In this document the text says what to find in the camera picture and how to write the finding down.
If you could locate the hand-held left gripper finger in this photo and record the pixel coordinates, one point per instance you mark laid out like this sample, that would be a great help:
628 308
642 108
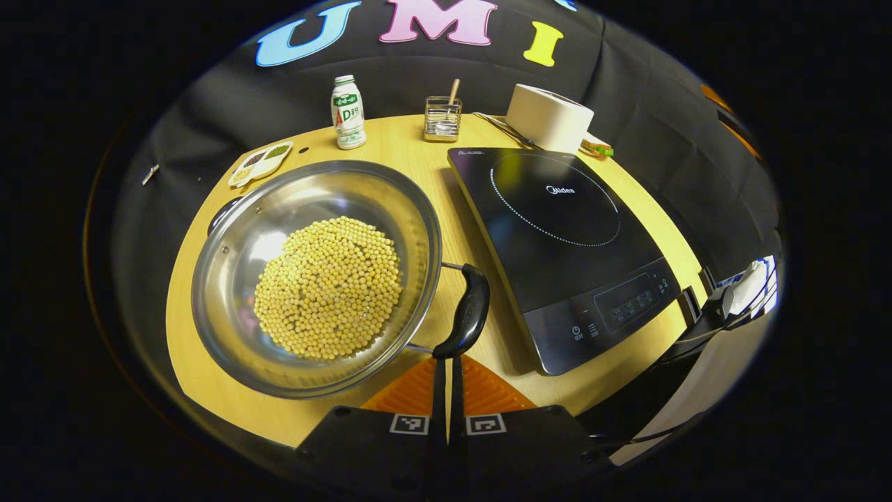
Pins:
456 404
439 404

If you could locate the pile of yellow soybeans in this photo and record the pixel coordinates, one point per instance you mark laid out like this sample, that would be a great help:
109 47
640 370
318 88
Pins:
327 289

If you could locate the black induction cooktop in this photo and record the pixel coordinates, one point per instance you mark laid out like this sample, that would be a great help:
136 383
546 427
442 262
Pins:
557 265

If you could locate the toy sandwich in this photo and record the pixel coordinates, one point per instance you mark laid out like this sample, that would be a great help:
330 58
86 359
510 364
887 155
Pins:
598 146

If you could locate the white toaster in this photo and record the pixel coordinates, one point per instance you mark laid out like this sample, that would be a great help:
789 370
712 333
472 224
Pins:
547 118

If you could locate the white divided dish of beans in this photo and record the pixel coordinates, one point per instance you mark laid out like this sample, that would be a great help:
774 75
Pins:
261 162

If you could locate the white drink bottle green label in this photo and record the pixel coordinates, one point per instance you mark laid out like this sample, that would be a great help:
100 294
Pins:
348 115

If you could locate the white and blue object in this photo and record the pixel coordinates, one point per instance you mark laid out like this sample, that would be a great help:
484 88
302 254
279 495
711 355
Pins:
752 282

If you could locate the black backdrop cloth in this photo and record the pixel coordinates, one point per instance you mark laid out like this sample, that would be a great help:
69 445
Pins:
418 70

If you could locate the white cloth clip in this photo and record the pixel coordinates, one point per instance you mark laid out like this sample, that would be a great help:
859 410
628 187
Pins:
150 174

